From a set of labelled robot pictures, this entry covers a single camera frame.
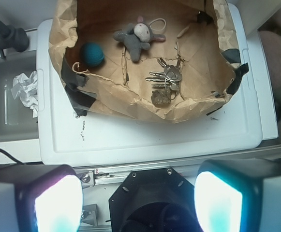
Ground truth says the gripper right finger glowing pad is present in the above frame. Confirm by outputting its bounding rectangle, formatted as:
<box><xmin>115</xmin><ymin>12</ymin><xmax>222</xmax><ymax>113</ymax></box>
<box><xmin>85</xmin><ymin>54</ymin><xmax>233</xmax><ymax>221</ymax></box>
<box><xmin>194</xmin><ymin>158</ymin><xmax>281</xmax><ymax>232</ymax></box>

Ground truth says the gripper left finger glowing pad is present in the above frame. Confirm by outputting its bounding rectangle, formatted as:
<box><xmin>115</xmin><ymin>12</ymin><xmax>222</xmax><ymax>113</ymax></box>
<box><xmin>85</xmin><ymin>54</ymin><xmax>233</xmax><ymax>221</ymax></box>
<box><xmin>0</xmin><ymin>164</ymin><xmax>83</xmax><ymax>232</ymax></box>

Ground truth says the silver key bunch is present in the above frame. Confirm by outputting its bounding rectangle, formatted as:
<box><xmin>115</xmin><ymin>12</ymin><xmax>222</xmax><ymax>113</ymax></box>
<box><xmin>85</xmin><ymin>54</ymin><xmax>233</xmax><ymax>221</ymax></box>
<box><xmin>145</xmin><ymin>58</ymin><xmax>182</xmax><ymax>91</ymax></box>

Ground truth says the white plastic lid board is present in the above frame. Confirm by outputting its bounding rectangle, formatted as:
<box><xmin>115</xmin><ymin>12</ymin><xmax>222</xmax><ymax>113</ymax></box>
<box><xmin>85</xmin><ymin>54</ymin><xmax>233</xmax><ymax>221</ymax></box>
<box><xmin>36</xmin><ymin>2</ymin><xmax>263</xmax><ymax>167</ymax></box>

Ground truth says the clear plastic container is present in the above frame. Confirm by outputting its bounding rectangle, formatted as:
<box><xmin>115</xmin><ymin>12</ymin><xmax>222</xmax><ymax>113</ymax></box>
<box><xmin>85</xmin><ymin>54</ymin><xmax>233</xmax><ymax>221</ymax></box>
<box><xmin>0</xmin><ymin>51</ymin><xmax>38</xmax><ymax>142</ymax></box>

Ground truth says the crumpled white paper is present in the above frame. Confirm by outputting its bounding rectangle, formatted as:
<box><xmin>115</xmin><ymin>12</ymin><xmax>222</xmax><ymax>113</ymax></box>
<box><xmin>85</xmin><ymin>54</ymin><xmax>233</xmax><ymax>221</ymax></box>
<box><xmin>11</xmin><ymin>71</ymin><xmax>38</xmax><ymax>118</ymax></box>

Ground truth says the teal knitted ball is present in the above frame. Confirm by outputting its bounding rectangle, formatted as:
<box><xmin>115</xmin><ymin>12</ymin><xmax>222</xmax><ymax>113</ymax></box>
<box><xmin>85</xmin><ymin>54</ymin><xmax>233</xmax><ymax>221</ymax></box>
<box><xmin>80</xmin><ymin>43</ymin><xmax>104</xmax><ymax>67</ymax></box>

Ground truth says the brown paper bag tray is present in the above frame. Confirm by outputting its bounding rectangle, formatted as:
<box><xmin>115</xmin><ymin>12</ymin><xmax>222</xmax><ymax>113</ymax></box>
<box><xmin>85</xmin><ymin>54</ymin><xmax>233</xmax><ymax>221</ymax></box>
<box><xmin>49</xmin><ymin>0</ymin><xmax>249</xmax><ymax>123</ymax></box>

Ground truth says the grey plush bunny toy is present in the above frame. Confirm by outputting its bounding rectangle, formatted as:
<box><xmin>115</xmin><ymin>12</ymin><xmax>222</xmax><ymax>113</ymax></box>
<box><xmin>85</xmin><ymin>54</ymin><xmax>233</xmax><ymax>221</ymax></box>
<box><xmin>113</xmin><ymin>16</ymin><xmax>166</xmax><ymax>62</ymax></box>

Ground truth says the metal corner bracket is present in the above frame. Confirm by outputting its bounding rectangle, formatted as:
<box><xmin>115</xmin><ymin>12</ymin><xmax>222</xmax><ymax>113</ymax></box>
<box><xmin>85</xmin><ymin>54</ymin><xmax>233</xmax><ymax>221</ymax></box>
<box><xmin>81</xmin><ymin>204</ymin><xmax>98</xmax><ymax>227</ymax></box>

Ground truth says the aluminium extrusion rail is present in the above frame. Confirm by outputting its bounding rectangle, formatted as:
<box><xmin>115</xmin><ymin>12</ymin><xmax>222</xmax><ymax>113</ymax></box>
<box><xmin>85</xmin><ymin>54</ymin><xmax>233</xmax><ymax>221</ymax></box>
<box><xmin>75</xmin><ymin>144</ymin><xmax>281</xmax><ymax>188</ymax></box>

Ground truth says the black cable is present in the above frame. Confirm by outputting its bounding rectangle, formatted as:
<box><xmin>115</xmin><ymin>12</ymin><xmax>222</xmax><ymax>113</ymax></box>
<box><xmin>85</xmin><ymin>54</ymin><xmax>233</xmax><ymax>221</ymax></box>
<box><xmin>0</xmin><ymin>143</ymin><xmax>25</xmax><ymax>165</ymax></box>

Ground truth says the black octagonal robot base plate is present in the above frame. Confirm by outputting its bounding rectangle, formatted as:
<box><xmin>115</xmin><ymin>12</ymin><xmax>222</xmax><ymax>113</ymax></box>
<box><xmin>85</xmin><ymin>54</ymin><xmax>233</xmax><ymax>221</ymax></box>
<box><xmin>109</xmin><ymin>169</ymin><xmax>202</xmax><ymax>232</ymax></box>

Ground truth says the brown rock keychain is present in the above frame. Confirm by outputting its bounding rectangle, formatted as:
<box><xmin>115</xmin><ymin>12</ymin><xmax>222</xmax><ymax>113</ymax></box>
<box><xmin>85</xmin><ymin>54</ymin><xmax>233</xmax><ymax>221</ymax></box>
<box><xmin>151</xmin><ymin>88</ymin><xmax>172</xmax><ymax>106</ymax></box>

